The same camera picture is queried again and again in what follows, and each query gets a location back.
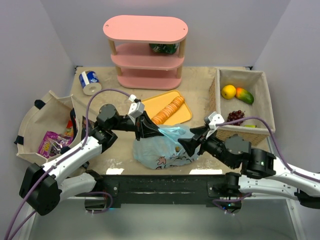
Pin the red-brown chip bag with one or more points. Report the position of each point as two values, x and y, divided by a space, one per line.
90 124

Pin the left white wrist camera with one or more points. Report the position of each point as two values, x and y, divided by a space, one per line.
136 109

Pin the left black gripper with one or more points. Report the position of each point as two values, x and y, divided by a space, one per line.
139 127

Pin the green snack packet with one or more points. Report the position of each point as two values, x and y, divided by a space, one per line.
169 49

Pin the wicker basket with liner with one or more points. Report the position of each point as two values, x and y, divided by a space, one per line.
256 83

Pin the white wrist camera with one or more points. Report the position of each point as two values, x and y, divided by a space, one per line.
136 109
211 122

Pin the purple snack packet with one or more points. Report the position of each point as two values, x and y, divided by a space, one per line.
52 144

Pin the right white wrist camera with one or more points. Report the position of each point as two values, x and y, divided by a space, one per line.
211 122

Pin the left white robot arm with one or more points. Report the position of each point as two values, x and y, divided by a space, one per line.
44 187

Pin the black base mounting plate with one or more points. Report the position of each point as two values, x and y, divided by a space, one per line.
101 197

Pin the red snack packet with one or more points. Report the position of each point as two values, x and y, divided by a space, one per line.
69 130

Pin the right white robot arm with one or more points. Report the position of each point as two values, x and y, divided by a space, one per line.
260 171

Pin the long baguette bread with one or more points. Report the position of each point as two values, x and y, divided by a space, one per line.
162 116

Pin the blue white paper roll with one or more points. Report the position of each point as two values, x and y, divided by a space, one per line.
89 82

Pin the yellow plastic tray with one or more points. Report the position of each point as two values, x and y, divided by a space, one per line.
156 103

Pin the pink three-tier shelf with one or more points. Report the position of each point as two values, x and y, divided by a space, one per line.
137 66

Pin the red green mango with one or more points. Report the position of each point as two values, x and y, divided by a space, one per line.
244 95

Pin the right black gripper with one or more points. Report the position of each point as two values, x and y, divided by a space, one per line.
201 139

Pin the light blue plastic bag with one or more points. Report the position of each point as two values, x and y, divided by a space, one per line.
161 152

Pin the aluminium frame rail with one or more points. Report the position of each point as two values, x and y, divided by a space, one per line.
249 191

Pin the purple grape bunch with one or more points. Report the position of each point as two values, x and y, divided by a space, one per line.
235 115

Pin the green fruit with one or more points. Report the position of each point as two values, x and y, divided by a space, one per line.
250 126

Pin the beige canvas tote bag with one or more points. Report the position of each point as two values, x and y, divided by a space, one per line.
49 114

